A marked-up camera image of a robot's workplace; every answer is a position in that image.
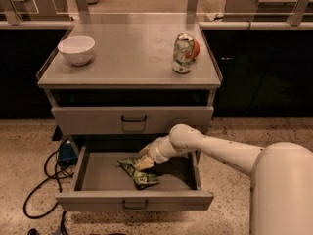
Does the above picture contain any open grey middle drawer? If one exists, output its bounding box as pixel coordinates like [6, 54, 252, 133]
[56, 146, 214, 212]

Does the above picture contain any black floor cable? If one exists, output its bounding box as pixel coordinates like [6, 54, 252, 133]
[22, 150, 74, 235]

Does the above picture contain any closed grey upper drawer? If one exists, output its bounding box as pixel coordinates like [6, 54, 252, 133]
[52, 107, 213, 135]

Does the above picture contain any grey drawer cabinet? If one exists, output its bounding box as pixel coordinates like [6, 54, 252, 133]
[38, 23, 221, 152]

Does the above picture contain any grey background cabinet left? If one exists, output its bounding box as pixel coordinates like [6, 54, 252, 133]
[0, 0, 70, 21]

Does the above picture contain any orange fruit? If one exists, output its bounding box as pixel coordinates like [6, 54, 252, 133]
[192, 39, 200, 59]

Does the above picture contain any blue power box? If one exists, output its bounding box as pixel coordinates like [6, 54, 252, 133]
[57, 141, 77, 165]

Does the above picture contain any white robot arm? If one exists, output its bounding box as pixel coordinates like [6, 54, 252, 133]
[135, 124, 313, 235]

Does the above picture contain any green jalapeno chip bag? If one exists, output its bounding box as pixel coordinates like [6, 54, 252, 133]
[118, 158, 159, 190]

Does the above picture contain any black middle drawer handle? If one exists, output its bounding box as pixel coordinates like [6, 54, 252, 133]
[122, 200, 149, 211]

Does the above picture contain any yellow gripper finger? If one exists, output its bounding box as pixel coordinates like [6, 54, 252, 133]
[139, 144, 151, 157]
[134, 156, 154, 171]

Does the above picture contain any white ceramic bowl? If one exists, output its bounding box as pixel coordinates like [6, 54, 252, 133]
[58, 35, 95, 66]

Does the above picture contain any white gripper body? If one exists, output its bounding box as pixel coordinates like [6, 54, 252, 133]
[148, 136, 173, 164]

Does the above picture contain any glass barrier with posts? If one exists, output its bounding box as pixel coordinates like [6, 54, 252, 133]
[0, 0, 313, 31]

